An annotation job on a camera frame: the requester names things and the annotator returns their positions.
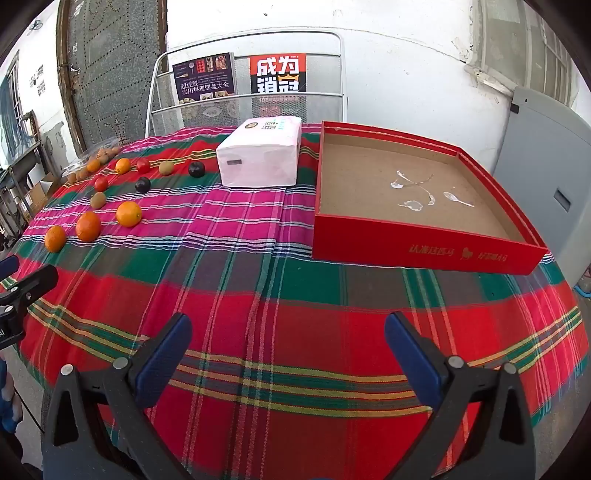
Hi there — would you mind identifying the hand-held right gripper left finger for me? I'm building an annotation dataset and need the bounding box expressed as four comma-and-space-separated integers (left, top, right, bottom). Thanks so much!
41, 312, 195, 480

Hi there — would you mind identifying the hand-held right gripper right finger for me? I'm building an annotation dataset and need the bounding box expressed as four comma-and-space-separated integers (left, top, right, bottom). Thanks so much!
384, 311, 537, 480

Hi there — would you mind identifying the metal shelf rack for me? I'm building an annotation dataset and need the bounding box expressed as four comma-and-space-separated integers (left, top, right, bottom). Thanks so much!
0, 111, 52, 250

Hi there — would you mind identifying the plaid tablecloth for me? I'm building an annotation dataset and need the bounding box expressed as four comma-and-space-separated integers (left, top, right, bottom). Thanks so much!
2, 121, 591, 480

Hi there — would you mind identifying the clear plastic fruit container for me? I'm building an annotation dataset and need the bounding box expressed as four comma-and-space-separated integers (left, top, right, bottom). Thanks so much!
66, 144, 122, 184

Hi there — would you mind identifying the red cardboard box tray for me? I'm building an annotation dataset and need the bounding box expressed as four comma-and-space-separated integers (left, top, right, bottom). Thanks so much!
312, 121, 549, 276

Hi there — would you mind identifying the metal mesh rack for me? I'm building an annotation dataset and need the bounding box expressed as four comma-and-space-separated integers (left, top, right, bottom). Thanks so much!
145, 28, 348, 137

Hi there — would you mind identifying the studded metal door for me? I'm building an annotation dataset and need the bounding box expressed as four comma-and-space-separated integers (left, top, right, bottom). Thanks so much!
55, 0, 168, 153

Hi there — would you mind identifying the white tissue pack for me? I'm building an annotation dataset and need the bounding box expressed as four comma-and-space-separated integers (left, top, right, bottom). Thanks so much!
216, 116, 303, 188

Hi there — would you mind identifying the grey metal cabinet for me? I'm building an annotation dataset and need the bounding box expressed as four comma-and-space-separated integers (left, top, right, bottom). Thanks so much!
492, 85, 591, 289

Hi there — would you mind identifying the dark cookbook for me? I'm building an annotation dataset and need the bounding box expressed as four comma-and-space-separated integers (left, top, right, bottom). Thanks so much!
172, 52, 241, 125

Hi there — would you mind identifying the red and black book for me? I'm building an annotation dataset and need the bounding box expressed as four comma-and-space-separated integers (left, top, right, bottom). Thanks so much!
249, 53, 308, 121

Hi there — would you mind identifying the barred window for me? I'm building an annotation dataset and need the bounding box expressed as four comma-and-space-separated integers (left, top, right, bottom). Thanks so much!
464, 0, 574, 104

